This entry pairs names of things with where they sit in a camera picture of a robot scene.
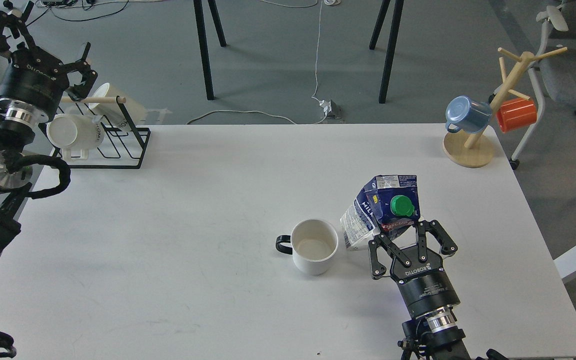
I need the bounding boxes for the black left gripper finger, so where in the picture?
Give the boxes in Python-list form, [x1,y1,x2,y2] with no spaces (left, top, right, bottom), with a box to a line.
[61,42,98,101]
[0,0,36,61]

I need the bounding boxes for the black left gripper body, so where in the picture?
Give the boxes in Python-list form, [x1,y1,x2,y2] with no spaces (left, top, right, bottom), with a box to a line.
[0,50,69,122]

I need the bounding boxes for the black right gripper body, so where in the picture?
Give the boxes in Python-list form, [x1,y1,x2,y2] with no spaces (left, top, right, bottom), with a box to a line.
[390,245,461,319]

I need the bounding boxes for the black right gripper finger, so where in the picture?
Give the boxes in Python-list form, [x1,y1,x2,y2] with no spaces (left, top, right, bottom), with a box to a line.
[368,231,411,280]
[414,219,459,263]

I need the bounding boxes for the blue white milk carton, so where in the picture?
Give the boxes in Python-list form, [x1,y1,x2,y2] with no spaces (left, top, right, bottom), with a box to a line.
[340,174,421,251]

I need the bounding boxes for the white mug black handle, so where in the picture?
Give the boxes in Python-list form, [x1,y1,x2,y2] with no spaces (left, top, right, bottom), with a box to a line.
[275,218,339,276]

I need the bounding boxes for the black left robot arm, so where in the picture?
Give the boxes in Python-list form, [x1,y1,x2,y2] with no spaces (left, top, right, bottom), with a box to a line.
[0,1,98,254]

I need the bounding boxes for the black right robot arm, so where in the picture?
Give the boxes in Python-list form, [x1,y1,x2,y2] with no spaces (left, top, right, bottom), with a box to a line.
[368,219,470,360]

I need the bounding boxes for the blue plastic cup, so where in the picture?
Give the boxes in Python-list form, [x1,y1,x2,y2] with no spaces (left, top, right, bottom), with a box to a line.
[445,95,493,134]

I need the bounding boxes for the orange plastic cup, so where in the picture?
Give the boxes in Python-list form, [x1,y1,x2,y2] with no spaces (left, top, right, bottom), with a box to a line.
[495,98,538,133]

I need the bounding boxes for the wooden mug tree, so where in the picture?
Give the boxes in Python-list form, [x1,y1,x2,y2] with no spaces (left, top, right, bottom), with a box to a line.
[442,47,569,168]

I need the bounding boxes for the black table legs left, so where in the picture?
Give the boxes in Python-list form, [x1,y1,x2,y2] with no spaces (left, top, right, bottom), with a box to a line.
[192,0,227,101]

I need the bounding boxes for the black table legs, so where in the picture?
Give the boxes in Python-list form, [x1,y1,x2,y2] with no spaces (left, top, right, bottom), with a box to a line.
[369,0,405,104]
[192,0,227,101]

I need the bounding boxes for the white power plug adapter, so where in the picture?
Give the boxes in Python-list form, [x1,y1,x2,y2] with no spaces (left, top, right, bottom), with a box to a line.
[318,99,343,121]

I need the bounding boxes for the grey office chair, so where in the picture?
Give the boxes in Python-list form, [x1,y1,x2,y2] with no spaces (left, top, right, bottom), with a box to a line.
[508,0,576,183]

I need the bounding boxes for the black table legs right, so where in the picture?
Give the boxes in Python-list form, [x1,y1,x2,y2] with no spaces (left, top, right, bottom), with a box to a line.
[369,0,405,104]

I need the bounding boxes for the black wire mug rack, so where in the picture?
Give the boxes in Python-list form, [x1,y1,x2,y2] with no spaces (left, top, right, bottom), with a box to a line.
[39,96,151,169]

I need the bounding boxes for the black floor cable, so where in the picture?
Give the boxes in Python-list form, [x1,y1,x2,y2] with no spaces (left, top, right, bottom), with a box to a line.
[0,0,131,68]

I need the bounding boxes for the white power cable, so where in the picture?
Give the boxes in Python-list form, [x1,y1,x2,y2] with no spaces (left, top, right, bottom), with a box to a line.
[186,0,341,126]

